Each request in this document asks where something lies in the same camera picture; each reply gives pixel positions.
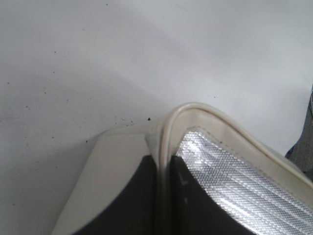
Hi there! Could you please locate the cream bag with silver top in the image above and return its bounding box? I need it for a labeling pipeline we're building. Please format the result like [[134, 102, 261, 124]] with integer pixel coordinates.
[[52, 103, 313, 235]]

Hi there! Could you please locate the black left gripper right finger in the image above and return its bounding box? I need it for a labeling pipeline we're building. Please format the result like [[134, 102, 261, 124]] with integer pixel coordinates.
[[169, 156, 256, 235]]

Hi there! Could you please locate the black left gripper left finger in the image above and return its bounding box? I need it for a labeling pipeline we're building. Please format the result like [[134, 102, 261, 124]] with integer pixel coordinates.
[[80, 156, 157, 235]]

